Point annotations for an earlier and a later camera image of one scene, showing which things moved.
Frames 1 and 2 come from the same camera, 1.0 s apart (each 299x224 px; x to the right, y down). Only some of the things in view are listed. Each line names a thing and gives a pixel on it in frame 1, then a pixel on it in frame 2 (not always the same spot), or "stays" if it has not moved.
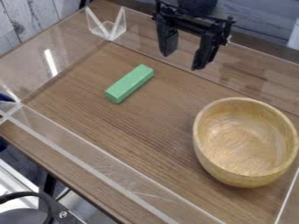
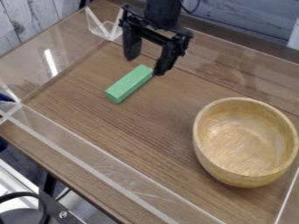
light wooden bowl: [246, 141] stays
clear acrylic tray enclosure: [178, 146] stays
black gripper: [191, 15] to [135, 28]
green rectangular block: [119, 91] stays
